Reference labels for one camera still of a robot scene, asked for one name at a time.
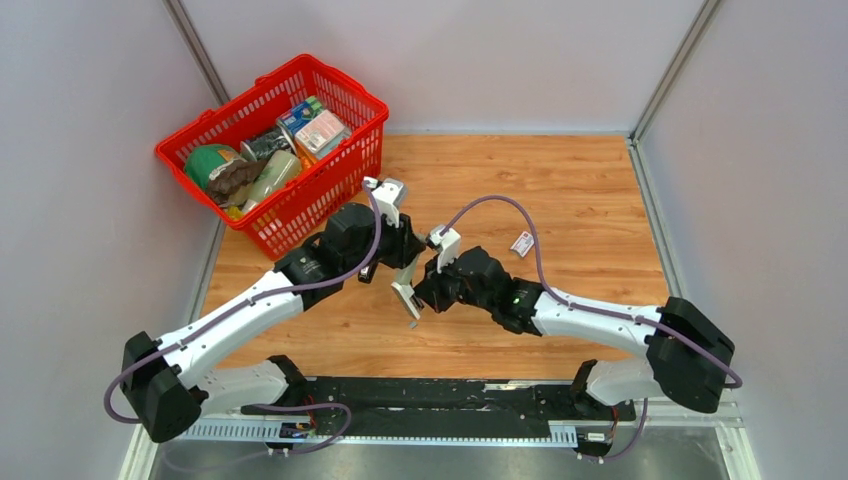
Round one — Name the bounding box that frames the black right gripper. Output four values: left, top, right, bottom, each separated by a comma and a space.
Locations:
411, 253, 495, 316

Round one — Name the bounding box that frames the pink white carton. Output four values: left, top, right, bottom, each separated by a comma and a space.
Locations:
295, 110, 352, 160

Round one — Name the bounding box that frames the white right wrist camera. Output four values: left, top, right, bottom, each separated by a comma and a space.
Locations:
427, 225, 461, 273

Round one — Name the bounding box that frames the dark patterned can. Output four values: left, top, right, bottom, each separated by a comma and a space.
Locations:
240, 126, 294, 162

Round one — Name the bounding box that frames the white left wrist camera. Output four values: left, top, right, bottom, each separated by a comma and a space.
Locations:
364, 176, 408, 227

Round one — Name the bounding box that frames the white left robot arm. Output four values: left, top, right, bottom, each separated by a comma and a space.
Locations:
104, 203, 426, 443

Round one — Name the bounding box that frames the black stapler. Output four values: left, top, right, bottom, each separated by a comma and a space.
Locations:
357, 261, 378, 284

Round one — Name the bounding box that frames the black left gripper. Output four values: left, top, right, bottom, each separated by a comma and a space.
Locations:
342, 206, 426, 276

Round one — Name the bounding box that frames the small red white staple box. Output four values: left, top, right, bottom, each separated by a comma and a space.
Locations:
509, 231, 536, 258

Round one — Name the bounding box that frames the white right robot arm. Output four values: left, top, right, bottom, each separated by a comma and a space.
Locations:
414, 247, 740, 419

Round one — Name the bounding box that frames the blue green box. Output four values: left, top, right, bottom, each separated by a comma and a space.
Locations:
275, 96, 325, 136

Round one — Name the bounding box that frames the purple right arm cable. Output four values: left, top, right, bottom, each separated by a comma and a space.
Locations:
442, 194, 745, 390

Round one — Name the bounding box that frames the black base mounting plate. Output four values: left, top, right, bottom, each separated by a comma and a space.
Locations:
240, 376, 637, 440

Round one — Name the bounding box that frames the pale green bottle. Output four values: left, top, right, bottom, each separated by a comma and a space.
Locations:
241, 150, 302, 214

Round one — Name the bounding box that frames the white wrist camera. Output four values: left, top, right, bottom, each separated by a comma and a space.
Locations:
427, 225, 461, 273
364, 176, 408, 227

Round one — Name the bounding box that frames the red plastic shopping basket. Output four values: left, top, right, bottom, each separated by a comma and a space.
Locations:
154, 53, 390, 260

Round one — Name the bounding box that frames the brown crumpled bag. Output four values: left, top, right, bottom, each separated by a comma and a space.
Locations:
204, 160, 266, 207

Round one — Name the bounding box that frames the green round package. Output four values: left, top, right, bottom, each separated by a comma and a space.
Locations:
183, 144, 247, 190

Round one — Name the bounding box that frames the slotted grey cable duct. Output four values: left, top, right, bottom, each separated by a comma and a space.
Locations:
160, 418, 579, 448

